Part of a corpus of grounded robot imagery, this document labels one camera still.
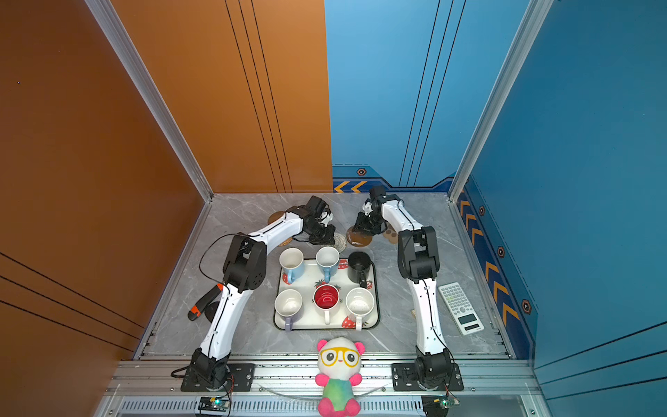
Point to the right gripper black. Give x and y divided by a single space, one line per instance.
362 228

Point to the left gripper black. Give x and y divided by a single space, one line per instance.
329 239

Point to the cork paw print coaster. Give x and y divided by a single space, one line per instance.
391 235

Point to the dark brown wooden coaster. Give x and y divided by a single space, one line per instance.
358 239

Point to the multicolour woven coaster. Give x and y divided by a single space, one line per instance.
340 242

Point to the light brown wooden coaster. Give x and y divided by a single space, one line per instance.
278 216

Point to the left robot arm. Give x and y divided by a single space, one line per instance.
244 270

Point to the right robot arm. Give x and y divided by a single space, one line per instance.
418 262

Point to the black mug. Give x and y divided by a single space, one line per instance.
359 264

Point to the blue mug back middle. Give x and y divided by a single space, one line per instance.
328 259

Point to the blue mug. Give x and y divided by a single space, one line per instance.
328 259
292 263

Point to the blue mug back left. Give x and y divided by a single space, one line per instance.
292 263

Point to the white mug front right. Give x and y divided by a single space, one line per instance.
360 302

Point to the red interior mug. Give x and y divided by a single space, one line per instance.
327 301

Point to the white strawberry serving tray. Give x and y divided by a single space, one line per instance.
311 303

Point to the white calculator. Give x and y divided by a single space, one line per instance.
460 308

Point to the plush panda toy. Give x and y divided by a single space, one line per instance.
339 364

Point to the right circuit board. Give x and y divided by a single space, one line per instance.
438 406

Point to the left green circuit board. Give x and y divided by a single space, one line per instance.
214 406

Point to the white mug purple handle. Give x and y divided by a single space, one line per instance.
289 307

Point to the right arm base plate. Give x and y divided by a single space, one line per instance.
408 377

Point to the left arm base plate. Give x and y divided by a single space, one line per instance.
230 377

